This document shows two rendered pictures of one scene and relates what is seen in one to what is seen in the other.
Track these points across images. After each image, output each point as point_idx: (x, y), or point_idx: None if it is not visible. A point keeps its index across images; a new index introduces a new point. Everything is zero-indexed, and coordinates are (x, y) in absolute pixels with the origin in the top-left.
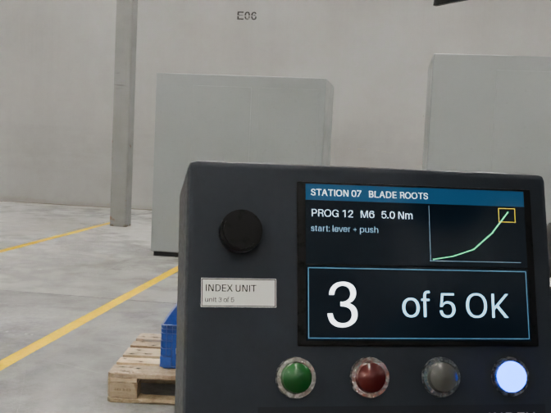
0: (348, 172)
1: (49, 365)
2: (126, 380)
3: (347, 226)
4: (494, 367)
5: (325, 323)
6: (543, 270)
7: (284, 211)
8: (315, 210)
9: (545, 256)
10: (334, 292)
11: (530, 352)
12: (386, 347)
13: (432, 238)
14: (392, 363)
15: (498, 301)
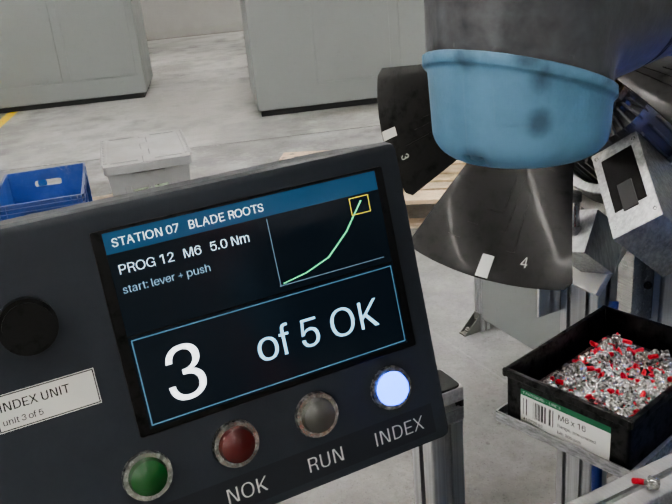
0: (155, 203)
1: None
2: None
3: (169, 274)
4: (372, 384)
5: (168, 401)
6: (409, 257)
7: (82, 278)
8: (123, 265)
9: (409, 239)
10: (172, 360)
11: (407, 354)
12: (248, 403)
13: (278, 257)
14: (259, 418)
15: (366, 308)
